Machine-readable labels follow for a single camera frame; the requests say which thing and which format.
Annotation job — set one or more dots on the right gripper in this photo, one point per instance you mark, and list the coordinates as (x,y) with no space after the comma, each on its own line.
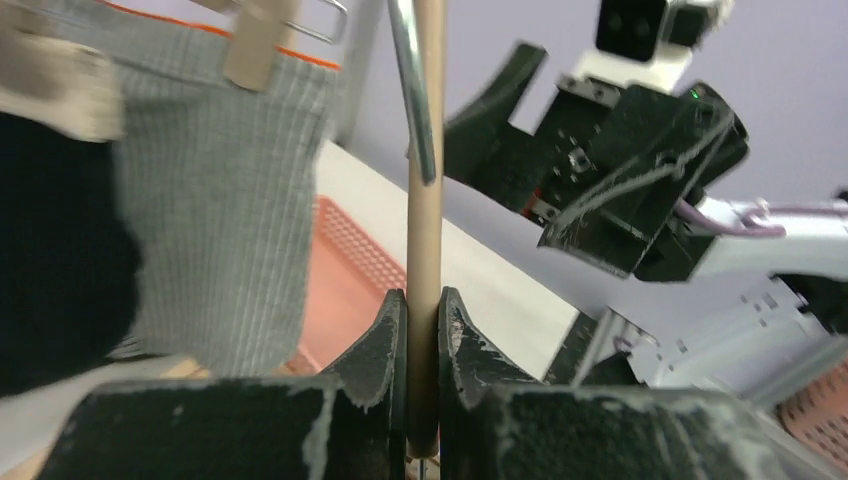
(620,161)

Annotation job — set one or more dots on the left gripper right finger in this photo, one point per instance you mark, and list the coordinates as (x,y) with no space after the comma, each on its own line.
(498,422)

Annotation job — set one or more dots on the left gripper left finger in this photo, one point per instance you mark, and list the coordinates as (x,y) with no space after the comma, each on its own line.
(346,422)

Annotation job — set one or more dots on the wooden clip hanger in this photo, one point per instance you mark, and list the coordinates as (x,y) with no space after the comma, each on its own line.
(419,33)
(260,28)

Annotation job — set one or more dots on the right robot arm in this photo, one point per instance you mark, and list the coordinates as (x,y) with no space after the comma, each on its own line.
(802,248)

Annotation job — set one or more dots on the grey striped underwear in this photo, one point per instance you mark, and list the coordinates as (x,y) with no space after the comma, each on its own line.
(216,182)

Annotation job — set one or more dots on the black underwear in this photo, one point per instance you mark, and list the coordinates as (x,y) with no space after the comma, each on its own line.
(69,291)

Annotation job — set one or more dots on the pink plastic basket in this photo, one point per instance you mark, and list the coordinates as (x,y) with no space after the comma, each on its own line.
(349,276)

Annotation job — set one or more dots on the aluminium corner post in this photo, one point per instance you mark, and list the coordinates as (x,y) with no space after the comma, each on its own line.
(356,63)

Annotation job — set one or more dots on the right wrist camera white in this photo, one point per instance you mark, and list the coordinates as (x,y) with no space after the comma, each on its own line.
(649,42)

